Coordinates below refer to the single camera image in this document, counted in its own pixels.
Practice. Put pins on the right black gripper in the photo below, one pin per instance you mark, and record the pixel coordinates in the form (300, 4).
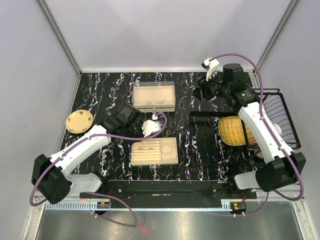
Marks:
(202, 88)

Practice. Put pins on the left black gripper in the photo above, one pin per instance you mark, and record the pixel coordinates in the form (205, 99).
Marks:
(140, 124)

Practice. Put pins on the gold earring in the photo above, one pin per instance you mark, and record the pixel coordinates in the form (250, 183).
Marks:
(167, 134)

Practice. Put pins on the beige ring tray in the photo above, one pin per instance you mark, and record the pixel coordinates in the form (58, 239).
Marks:
(155, 151)

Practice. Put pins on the beige jewelry drawer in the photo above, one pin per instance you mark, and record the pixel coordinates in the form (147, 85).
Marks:
(150, 99)

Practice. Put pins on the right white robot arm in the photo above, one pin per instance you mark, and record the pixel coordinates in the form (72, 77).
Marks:
(283, 166)

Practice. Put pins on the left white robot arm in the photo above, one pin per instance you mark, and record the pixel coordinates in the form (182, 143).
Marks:
(52, 176)

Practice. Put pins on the yellow woven bamboo plate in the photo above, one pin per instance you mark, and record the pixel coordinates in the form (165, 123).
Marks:
(232, 133)

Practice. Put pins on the yellow patterned plate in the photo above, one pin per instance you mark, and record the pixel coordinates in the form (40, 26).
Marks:
(79, 121)

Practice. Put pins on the white pink patterned bowl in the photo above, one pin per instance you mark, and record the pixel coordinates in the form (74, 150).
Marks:
(278, 129)

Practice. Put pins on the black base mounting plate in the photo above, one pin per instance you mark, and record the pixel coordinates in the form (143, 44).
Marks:
(205, 188)

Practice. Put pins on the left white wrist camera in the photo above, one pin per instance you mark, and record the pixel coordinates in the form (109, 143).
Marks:
(151, 126)

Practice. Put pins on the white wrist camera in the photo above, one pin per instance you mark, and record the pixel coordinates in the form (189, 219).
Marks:
(212, 67)
(151, 126)

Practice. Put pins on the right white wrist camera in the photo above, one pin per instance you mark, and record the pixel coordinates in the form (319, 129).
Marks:
(212, 67)

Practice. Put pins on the black wire dish rack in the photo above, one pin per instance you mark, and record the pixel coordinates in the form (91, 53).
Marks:
(277, 111)

